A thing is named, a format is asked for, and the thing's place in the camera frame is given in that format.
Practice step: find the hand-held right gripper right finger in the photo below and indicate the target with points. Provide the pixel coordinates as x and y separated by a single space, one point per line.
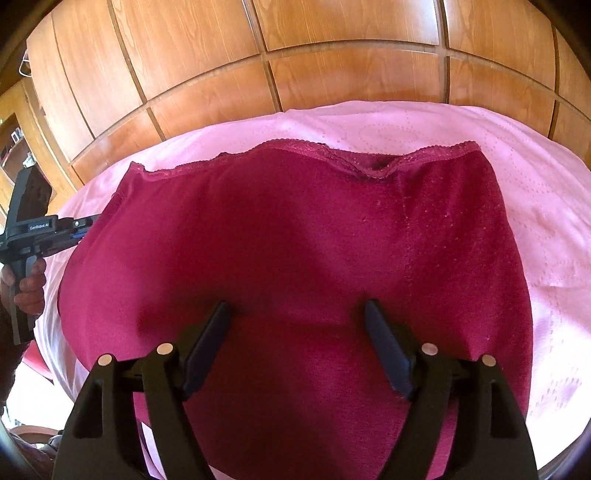
388 346

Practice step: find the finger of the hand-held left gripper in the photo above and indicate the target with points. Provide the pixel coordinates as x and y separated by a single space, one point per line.
85 224

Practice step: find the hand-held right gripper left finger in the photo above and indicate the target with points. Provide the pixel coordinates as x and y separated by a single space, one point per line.
208 344

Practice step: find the maroon floral embroidered sweater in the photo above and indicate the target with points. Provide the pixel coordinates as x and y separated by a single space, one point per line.
300 254

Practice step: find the person's left forearm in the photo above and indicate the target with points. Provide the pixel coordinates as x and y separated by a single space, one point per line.
10 360

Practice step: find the person's left hand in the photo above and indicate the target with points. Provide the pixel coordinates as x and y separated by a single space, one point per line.
30 290

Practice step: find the red cloth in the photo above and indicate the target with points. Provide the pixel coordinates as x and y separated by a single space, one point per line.
39 364

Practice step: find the pink bedspread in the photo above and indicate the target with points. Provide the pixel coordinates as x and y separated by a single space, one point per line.
531 184

